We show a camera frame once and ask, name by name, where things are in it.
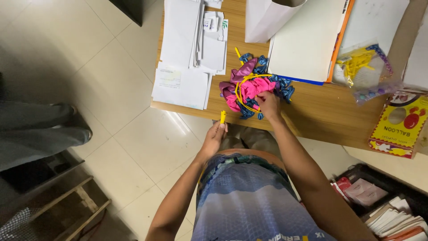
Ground white paper bag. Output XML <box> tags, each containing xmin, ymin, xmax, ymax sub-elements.
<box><xmin>245</xmin><ymin>0</ymin><xmax>308</xmax><ymax>44</ymax></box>

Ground person's blue patterned shirt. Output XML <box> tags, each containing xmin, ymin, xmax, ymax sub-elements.
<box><xmin>191</xmin><ymin>153</ymin><xmax>337</xmax><ymax>241</ymax></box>

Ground yellow red balloon packet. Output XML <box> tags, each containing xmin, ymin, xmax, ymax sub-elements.
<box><xmin>368</xmin><ymin>91</ymin><xmax>428</xmax><ymax>159</ymax></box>

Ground clear bag of balloons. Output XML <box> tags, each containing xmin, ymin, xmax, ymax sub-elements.
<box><xmin>333</xmin><ymin>41</ymin><xmax>403</xmax><ymax>106</ymax></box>

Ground person's right hand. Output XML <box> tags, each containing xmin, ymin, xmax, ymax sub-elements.
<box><xmin>254</xmin><ymin>91</ymin><xmax>282</xmax><ymax>122</ymax></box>

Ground person's khaki trousers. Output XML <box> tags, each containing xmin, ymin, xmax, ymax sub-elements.
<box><xmin>217</xmin><ymin>123</ymin><xmax>284</xmax><ymax>160</ymax></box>

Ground wooden stool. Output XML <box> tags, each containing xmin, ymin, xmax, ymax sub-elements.
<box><xmin>0</xmin><ymin>150</ymin><xmax>112</xmax><ymax>241</ymax></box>

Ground black crate of papers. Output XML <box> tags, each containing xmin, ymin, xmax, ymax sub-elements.
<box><xmin>330</xmin><ymin>163</ymin><xmax>428</xmax><ymax>241</ymax></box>

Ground heap of pink blue balloons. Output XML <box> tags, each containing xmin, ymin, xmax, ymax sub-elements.
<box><xmin>219</xmin><ymin>47</ymin><xmax>295</xmax><ymax>120</ymax></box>

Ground brown cardboard sheet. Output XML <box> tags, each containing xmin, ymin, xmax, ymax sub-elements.
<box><xmin>386</xmin><ymin>0</ymin><xmax>428</xmax><ymax>81</ymax></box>

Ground person's left hand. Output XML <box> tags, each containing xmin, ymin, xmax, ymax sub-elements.
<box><xmin>201</xmin><ymin>120</ymin><xmax>229</xmax><ymax>158</ymax></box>

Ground stack of white envelopes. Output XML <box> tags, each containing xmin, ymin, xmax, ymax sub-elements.
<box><xmin>151</xmin><ymin>0</ymin><xmax>229</xmax><ymax>110</ymax></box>

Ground white folder stack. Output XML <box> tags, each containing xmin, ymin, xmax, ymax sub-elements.
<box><xmin>267</xmin><ymin>0</ymin><xmax>356</xmax><ymax>86</ymax></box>

